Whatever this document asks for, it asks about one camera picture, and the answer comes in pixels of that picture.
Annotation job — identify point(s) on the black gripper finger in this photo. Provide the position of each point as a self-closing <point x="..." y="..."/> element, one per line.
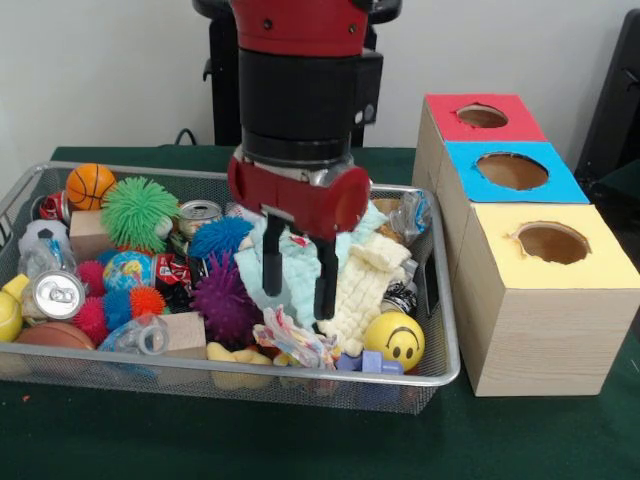
<point x="325" y="280"/>
<point x="273" y="260"/>

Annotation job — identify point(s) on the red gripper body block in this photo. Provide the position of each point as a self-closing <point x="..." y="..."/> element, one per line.
<point x="300" y="202"/>

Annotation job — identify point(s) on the mint waffle cloth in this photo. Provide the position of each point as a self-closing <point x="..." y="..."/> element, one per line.
<point x="297" y="272"/>

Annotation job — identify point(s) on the cream waffle cloth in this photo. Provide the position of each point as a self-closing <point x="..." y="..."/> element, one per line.
<point x="365" y="290"/>

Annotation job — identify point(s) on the yellow plush toy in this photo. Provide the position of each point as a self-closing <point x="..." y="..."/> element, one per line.
<point x="240" y="353"/>

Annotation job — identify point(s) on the multicolour spiky caterpillar toy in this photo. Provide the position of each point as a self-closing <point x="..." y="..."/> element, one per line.
<point x="107" y="307"/>

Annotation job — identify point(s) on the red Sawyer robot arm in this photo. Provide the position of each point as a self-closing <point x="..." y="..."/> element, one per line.
<point x="300" y="90"/>

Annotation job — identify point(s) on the silver mesh bin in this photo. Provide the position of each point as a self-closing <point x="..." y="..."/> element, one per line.
<point x="440" y="360"/>

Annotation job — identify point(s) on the wooden three-hole box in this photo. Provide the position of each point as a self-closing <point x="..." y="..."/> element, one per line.
<point x="550" y="340"/>

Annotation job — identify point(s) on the blue spiky ball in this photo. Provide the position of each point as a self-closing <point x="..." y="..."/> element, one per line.
<point x="220" y="237"/>

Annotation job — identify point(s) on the purple spiky ball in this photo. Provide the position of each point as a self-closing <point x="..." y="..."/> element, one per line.
<point x="225" y="300"/>

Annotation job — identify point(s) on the crumpled printed snack wrapper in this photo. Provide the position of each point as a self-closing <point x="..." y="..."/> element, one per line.
<point x="295" y="342"/>

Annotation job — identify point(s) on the dented silver can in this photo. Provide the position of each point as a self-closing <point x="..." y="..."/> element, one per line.
<point x="400" y="297"/>

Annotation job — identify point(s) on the silver drink can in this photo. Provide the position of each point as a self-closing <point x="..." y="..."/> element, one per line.
<point x="200" y="216"/>

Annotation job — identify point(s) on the yellow smiley ball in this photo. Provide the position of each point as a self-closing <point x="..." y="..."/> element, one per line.
<point x="394" y="340"/>

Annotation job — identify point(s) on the purple plastic toy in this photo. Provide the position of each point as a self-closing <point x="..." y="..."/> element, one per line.
<point x="370" y="362"/>

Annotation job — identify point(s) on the crushed red black can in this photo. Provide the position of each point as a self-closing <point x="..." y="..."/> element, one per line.
<point x="172" y="272"/>

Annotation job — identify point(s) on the plain wooden block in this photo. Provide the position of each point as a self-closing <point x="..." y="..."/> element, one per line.
<point x="186" y="335"/>
<point x="87" y="232"/>

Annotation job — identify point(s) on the green spiky ball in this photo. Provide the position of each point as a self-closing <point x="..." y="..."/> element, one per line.
<point x="140" y="212"/>

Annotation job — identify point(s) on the blue globe ball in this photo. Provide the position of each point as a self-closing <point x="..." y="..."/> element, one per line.
<point x="127" y="270"/>

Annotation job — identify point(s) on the crushed clear plastic bottle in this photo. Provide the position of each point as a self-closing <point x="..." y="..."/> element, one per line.
<point x="135" y="337"/>
<point x="45" y="257"/>

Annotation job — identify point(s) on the dark green tablecloth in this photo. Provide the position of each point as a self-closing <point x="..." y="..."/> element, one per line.
<point x="300" y="445"/>

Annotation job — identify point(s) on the orange basketball toy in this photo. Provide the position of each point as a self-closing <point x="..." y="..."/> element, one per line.
<point x="90" y="186"/>

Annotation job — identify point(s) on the silver pull-tab can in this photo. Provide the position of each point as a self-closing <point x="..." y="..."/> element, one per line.
<point x="55" y="295"/>

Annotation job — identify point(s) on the red drink can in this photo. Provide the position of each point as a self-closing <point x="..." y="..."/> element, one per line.
<point x="54" y="206"/>

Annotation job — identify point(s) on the black white soccer ball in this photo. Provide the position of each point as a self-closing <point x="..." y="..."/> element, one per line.
<point x="45" y="231"/>

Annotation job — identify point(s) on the brown football toy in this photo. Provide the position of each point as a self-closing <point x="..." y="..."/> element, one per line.
<point x="55" y="336"/>

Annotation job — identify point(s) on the yellow plastic block toy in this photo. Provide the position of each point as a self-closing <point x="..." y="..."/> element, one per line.
<point x="15" y="287"/>

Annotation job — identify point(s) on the plain yellow ball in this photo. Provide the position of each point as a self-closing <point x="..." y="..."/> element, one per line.
<point x="10" y="317"/>

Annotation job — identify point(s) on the black stand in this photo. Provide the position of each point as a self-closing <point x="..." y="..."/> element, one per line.
<point x="615" y="125"/>

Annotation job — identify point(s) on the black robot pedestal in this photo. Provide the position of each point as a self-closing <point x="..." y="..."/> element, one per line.
<point x="222" y="100"/>

